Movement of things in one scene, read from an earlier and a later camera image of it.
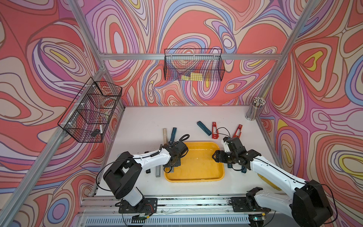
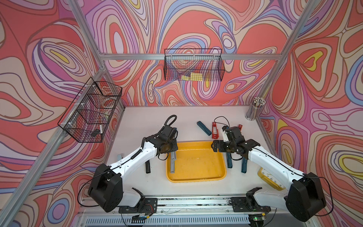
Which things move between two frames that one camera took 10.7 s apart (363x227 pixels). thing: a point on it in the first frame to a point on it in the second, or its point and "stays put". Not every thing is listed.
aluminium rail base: x=104 y=211 stays put
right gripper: x=220 y=157 to x=220 y=143
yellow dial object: x=269 y=183 stays put
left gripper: x=179 y=163 to x=175 y=146
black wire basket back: x=194 y=65 stays put
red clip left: x=214 y=135 stays put
